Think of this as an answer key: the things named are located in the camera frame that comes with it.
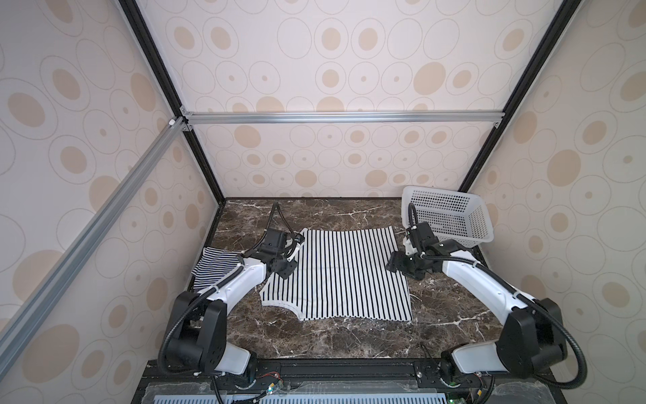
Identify white plastic laundry basket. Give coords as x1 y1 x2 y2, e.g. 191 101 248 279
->
401 186 494 247

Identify blue white striped tank top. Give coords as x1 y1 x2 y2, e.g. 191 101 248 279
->
192 247 240 291

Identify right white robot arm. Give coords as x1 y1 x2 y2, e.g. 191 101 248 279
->
387 222 588 390

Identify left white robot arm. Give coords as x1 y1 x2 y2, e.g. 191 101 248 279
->
157 228 306 380

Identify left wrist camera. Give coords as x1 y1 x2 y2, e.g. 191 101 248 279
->
287 232 306 256

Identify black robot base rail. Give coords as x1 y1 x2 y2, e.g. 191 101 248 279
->
132 358 566 403

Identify back aluminium frame rail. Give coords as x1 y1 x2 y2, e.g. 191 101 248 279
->
170 109 505 128

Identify aluminium frame rail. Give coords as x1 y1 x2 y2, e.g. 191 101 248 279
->
1 116 186 377
170 109 505 128

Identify left aluminium frame rail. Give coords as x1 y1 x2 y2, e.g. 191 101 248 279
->
1 116 186 377

